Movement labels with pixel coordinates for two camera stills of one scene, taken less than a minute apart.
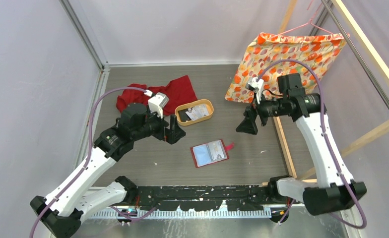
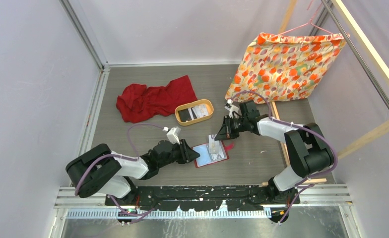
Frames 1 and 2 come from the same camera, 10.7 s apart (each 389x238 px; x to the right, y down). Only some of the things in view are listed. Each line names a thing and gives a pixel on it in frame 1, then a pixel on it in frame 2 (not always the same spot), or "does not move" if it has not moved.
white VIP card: (197, 111) → (214, 145)
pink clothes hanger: (310, 21) does not move
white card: (216, 149) does not move
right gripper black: (248, 124) → (226, 132)
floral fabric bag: (319, 50) does not move
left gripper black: (172, 134) → (187, 153)
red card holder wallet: (211, 152) does not move
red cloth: (179, 91) does not move
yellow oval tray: (209, 105) does not move
